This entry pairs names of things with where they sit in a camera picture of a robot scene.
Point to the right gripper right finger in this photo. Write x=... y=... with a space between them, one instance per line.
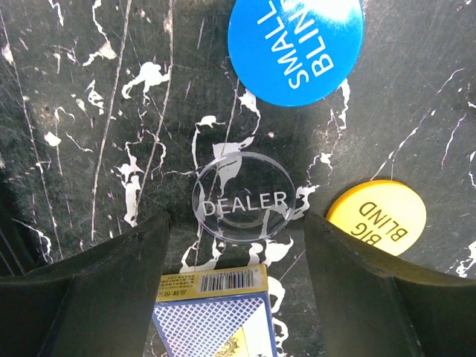
x=371 y=303

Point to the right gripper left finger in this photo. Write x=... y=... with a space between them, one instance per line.
x=97 y=303

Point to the blue playing card deck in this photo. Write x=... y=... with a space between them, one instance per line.
x=224 y=312

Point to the clear dealer button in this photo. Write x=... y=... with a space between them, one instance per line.
x=243 y=197

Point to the yellow big blind button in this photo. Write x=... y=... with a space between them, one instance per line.
x=384 y=213

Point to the blue small blind button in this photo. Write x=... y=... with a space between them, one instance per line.
x=294 y=53

